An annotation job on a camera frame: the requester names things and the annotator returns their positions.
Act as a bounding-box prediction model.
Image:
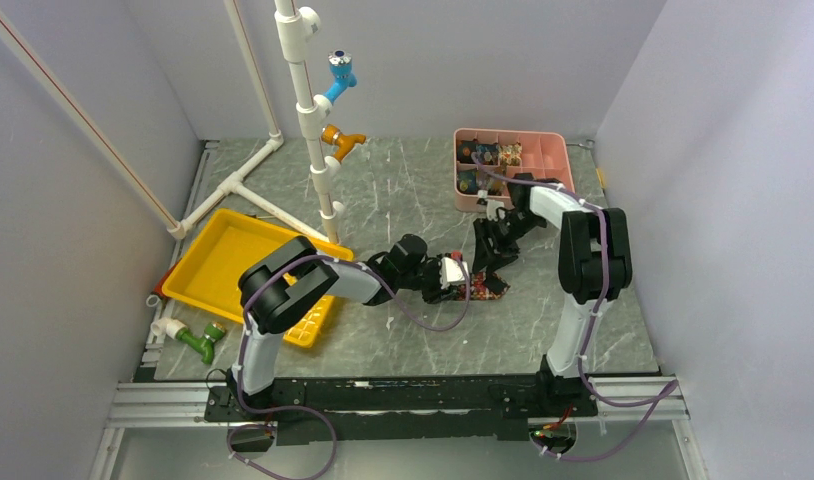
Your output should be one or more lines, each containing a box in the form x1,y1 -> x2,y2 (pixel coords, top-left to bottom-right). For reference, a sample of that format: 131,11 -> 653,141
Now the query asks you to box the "gold floral rolled tie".
498,143 -> 523,167

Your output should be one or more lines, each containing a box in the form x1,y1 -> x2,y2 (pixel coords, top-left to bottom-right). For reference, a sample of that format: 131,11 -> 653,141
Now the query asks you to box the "green plastic faucet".
174,322 -> 227,365

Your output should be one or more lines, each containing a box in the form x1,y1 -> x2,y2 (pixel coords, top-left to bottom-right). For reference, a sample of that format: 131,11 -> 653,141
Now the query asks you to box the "dark rolled tie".
456,140 -> 478,164

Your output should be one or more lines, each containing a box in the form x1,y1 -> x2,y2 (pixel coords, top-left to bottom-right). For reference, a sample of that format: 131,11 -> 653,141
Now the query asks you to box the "blue dotted rolled tie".
455,169 -> 479,195

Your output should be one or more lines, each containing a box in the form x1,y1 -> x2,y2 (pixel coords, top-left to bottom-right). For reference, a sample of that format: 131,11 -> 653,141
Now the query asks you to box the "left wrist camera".
440,256 -> 471,289

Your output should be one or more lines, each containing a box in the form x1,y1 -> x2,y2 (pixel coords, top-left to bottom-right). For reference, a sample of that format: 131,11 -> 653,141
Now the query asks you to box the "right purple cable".
470,153 -> 680,464

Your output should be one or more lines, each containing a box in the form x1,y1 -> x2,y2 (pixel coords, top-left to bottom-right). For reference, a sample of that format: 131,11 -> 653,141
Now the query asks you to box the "yellow plastic tray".
160,207 -> 355,350

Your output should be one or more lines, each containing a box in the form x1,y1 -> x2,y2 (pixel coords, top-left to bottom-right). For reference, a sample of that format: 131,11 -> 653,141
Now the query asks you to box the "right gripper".
471,212 -> 545,275

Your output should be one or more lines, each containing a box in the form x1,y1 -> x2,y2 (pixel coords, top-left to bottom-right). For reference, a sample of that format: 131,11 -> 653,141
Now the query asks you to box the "purple cable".
470,153 -> 680,464
225,254 -> 473,480

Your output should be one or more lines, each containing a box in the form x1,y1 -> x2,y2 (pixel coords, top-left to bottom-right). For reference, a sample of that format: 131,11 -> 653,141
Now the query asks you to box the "pink divided organizer box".
453,128 -> 575,213

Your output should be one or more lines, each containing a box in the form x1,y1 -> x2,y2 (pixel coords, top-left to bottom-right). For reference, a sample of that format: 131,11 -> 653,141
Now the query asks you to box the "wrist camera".
440,256 -> 471,289
477,190 -> 506,221

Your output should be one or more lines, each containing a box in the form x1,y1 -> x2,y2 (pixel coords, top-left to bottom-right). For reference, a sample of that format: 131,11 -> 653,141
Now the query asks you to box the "white PVC pipe stand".
180,1 -> 345,244

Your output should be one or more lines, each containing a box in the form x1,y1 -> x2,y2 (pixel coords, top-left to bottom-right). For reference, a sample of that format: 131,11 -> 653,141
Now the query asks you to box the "brown patterned rolled tie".
476,170 -> 505,196

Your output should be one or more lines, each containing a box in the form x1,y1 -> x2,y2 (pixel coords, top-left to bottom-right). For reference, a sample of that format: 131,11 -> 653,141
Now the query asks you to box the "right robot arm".
473,174 -> 633,415

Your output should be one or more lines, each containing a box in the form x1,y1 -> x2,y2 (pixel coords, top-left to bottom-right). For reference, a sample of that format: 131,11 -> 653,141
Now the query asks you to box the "blue plastic faucet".
324,50 -> 358,104

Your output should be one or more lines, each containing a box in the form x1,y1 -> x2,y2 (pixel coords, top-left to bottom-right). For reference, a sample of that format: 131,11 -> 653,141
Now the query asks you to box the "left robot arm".
227,234 -> 471,420

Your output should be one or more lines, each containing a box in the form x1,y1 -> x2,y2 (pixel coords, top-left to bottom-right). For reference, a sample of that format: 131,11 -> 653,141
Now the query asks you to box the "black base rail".
204,372 -> 597,445

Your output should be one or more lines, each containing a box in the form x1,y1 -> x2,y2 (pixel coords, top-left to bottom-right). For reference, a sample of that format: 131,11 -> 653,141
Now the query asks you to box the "multicolour patterned necktie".
451,272 -> 510,301

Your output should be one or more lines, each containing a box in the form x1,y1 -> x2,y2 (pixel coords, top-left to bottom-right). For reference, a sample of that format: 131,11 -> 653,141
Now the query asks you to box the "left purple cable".
225,254 -> 473,480

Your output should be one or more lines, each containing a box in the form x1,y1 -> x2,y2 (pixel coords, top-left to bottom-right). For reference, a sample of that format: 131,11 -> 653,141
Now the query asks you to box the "white pipe with red stripe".
0,9 -> 187,240

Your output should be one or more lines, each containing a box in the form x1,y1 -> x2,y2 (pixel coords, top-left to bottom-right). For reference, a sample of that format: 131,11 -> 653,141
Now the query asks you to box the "orange plastic faucet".
321,124 -> 367,162

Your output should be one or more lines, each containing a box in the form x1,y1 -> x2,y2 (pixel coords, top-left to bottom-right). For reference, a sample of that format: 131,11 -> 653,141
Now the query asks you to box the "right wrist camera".
477,190 -> 506,221

